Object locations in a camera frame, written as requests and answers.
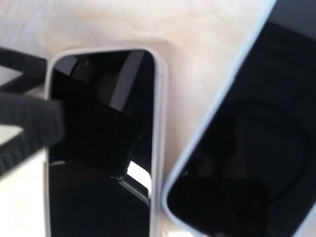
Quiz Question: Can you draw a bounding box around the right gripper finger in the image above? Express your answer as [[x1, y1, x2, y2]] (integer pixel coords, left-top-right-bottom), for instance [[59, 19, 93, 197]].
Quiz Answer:
[[0, 47, 65, 176]]

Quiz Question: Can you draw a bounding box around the clear phone case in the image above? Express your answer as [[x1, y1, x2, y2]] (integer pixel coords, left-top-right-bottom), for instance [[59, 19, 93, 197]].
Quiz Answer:
[[44, 40, 169, 237]]

